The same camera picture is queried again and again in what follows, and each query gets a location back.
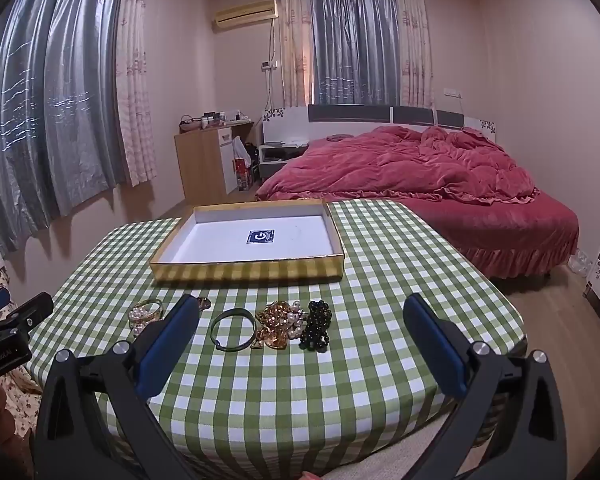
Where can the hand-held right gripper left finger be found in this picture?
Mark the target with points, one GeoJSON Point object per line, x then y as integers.
{"type": "Point", "coordinates": [167, 347]}

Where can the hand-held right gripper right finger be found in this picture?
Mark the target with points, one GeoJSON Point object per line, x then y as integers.
{"type": "Point", "coordinates": [437, 347]}

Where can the black bangle with gold pendant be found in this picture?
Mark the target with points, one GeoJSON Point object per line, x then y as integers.
{"type": "Point", "coordinates": [213, 332]}

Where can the gold cardboard box tray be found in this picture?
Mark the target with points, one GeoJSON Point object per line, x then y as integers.
{"type": "Point", "coordinates": [220, 240]}

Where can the floral cloth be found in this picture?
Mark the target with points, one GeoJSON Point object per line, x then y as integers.
{"type": "Point", "coordinates": [15, 395]}

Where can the green checked tablecloth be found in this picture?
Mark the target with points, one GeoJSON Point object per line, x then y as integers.
{"type": "Point", "coordinates": [280, 400]}

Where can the blue square sticker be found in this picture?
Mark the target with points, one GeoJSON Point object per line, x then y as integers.
{"type": "Point", "coordinates": [260, 236]}

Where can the red bed with quilt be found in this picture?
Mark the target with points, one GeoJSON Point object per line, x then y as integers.
{"type": "Point", "coordinates": [405, 175]}

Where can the wooden cabinet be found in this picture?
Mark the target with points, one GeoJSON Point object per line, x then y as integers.
{"type": "Point", "coordinates": [200, 165]}

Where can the red paper bag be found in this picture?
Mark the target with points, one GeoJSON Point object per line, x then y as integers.
{"type": "Point", "coordinates": [244, 175]}

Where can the large grey curtain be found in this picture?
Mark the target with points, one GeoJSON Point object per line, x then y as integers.
{"type": "Point", "coordinates": [45, 100]}

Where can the white plastic bag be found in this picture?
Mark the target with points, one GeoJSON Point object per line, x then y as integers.
{"type": "Point", "coordinates": [240, 150]}

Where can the white nightstand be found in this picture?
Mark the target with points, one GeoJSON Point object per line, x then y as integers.
{"type": "Point", "coordinates": [275, 157]}

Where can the small wicker basket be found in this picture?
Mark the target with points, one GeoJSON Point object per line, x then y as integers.
{"type": "Point", "coordinates": [190, 123]}

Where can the group of small jars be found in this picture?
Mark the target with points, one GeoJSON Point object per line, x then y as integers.
{"type": "Point", "coordinates": [214, 120]}

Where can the pink floral curtain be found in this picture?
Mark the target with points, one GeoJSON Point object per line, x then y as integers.
{"type": "Point", "coordinates": [414, 45]}
{"type": "Point", "coordinates": [295, 45]}
{"type": "Point", "coordinates": [135, 85]}

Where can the white and grey headboard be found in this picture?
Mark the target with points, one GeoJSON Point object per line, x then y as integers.
{"type": "Point", "coordinates": [290, 122]}

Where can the grey window curtain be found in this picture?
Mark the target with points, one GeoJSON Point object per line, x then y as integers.
{"type": "Point", "coordinates": [355, 40]}

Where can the beige air conditioner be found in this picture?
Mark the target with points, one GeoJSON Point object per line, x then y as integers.
{"type": "Point", "coordinates": [245, 14]}

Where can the white wall controller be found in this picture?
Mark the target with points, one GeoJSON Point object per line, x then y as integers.
{"type": "Point", "coordinates": [269, 64]}

